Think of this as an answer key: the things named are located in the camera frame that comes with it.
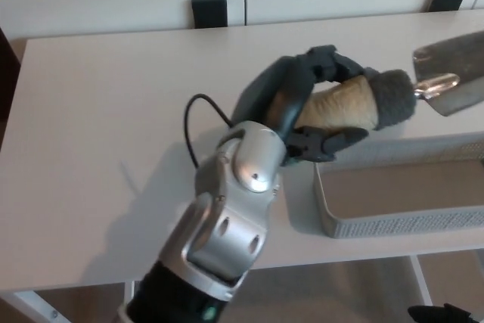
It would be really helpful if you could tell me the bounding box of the metal shovel with handle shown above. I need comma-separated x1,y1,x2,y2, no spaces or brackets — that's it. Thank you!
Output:
294,32,484,132

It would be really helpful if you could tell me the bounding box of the grey perforated container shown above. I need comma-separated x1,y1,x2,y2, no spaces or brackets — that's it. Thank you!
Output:
312,131,484,241

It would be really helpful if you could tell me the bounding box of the white desk leg frame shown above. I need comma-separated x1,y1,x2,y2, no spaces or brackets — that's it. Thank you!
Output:
0,280,136,323
409,254,436,307

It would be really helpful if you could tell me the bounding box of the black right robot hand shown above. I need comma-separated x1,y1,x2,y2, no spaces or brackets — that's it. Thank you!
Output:
407,303,482,323

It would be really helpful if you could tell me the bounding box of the dark brown furniture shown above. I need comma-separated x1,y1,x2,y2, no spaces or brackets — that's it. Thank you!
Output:
0,25,22,151

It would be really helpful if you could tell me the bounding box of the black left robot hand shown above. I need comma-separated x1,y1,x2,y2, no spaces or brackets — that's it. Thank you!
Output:
230,45,370,169

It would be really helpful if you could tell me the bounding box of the left black wall bracket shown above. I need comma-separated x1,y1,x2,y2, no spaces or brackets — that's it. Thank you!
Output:
190,0,229,30

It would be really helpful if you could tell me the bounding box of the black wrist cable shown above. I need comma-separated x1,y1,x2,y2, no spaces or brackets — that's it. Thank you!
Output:
184,94,236,169

